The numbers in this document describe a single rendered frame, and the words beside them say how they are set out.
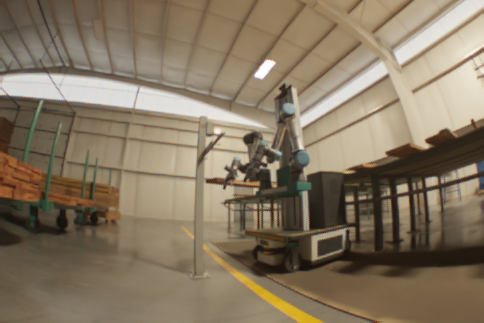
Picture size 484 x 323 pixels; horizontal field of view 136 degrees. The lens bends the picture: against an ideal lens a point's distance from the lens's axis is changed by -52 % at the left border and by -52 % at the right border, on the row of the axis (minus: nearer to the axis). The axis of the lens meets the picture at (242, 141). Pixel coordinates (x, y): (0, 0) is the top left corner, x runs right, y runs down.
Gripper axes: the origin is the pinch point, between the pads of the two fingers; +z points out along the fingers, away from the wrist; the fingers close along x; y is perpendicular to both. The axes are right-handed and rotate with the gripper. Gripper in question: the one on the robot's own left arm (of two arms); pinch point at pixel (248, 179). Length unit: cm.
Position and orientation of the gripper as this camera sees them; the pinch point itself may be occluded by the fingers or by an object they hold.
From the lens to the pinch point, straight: 149.3
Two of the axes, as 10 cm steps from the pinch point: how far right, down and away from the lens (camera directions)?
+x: 3.0, -1.9, -9.3
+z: -4.1, 8.6, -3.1
